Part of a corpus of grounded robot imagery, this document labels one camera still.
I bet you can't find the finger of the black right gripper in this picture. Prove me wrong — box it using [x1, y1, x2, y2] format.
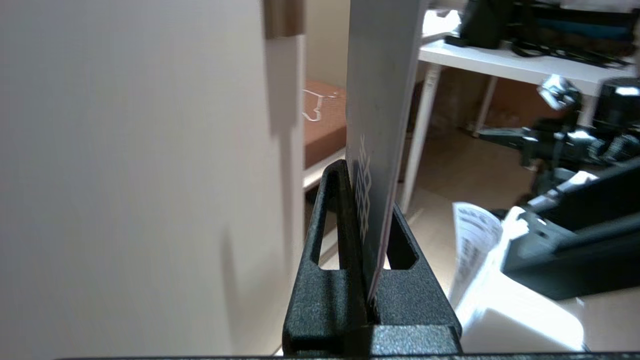
[477, 127, 526, 149]

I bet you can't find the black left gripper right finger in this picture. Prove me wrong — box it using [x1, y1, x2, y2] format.
[372, 202, 461, 328]

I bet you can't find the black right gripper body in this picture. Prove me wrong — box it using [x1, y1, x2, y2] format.
[520, 120, 601, 169]

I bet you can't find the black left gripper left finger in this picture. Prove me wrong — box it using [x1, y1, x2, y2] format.
[282, 160, 372, 357]

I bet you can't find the blue do-not-disturb door sign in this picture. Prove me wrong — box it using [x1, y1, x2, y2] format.
[345, 0, 431, 303]

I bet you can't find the beige room door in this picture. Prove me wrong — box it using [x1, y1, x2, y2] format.
[0, 0, 307, 357]

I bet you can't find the thin white table leg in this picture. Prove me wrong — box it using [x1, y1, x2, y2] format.
[472, 75, 501, 136]

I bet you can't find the brown cabinet under table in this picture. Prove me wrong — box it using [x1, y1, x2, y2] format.
[430, 65, 591, 136]

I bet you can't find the white table top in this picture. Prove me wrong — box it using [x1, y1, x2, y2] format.
[417, 37, 640, 98]

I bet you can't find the white slanted bar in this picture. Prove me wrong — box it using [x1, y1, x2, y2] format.
[400, 62, 443, 213]

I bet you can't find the black equipment on table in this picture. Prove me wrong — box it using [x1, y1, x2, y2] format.
[445, 0, 640, 68]

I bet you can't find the brown leather seat cushion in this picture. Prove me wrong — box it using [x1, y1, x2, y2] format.
[304, 80, 347, 170]

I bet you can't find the black robot torso bracket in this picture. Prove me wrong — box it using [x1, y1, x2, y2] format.
[502, 157, 640, 301]

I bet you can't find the white wire clothes hanger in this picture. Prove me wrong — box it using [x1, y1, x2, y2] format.
[302, 89, 337, 122]

